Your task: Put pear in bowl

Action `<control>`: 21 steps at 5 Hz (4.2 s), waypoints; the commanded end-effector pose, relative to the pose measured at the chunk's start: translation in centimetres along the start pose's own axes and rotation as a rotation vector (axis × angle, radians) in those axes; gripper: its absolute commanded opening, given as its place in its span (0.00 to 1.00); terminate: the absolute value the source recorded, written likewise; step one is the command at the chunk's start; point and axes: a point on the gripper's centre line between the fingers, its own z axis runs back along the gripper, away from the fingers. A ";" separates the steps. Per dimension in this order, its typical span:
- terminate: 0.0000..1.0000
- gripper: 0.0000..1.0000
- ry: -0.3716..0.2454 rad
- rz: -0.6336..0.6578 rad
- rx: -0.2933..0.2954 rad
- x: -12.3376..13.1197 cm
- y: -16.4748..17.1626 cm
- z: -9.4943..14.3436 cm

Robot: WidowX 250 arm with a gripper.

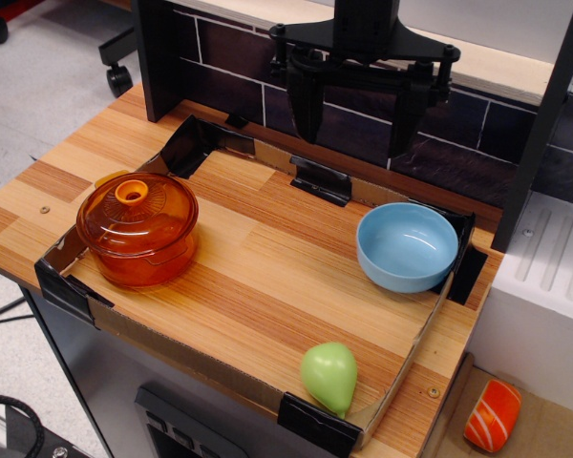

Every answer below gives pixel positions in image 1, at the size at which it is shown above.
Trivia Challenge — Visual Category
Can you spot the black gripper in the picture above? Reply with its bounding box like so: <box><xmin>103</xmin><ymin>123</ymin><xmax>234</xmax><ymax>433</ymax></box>
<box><xmin>269</xmin><ymin>1</ymin><xmax>460</xmax><ymax>157</ymax></box>

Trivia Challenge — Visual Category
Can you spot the green plastic pear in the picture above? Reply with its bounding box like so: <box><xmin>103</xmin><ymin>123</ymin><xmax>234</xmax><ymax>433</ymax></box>
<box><xmin>300</xmin><ymin>342</ymin><xmax>358</xmax><ymax>419</ymax></box>

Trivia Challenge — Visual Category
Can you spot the light blue bowl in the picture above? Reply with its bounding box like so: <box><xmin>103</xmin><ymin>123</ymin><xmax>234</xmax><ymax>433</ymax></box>
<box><xmin>356</xmin><ymin>202</ymin><xmax>458</xmax><ymax>294</ymax></box>

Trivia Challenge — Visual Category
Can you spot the dark brick backsplash panel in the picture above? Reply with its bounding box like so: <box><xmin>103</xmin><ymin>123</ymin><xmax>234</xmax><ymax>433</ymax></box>
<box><xmin>131</xmin><ymin>0</ymin><xmax>573</xmax><ymax>249</ymax></box>

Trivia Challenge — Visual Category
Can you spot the black chair wheel base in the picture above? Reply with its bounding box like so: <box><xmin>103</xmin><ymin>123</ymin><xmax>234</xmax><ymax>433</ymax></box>
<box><xmin>98</xmin><ymin>28</ymin><xmax>137</xmax><ymax>98</ymax></box>

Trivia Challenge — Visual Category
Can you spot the orange transparent pot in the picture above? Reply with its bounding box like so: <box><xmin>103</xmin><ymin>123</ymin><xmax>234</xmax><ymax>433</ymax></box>
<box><xmin>76</xmin><ymin>172</ymin><xmax>199</xmax><ymax>287</ymax></box>

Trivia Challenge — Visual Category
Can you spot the orange transparent pot lid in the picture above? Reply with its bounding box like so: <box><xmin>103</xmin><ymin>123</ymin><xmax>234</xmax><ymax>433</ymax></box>
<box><xmin>76</xmin><ymin>173</ymin><xmax>199</xmax><ymax>256</ymax></box>

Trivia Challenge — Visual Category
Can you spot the cardboard fence with black tape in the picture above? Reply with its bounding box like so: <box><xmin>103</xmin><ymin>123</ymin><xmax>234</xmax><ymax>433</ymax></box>
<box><xmin>33</xmin><ymin>112</ymin><xmax>496</xmax><ymax>457</ymax></box>

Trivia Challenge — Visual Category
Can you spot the salmon sushi toy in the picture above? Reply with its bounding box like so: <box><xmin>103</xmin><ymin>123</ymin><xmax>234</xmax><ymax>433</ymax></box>
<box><xmin>463</xmin><ymin>379</ymin><xmax>522</xmax><ymax>453</ymax></box>

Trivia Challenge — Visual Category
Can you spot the black oven control panel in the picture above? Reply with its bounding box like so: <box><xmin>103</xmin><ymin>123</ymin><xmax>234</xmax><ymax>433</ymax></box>
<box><xmin>135</xmin><ymin>385</ymin><xmax>251</xmax><ymax>457</ymax></box>

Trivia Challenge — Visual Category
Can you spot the black cable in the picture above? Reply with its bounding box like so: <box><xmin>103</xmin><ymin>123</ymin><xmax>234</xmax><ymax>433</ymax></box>
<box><xmin>0</xmin><ymin>393</ymin><xmax>45</xmax><ymax>458</ymax></box>

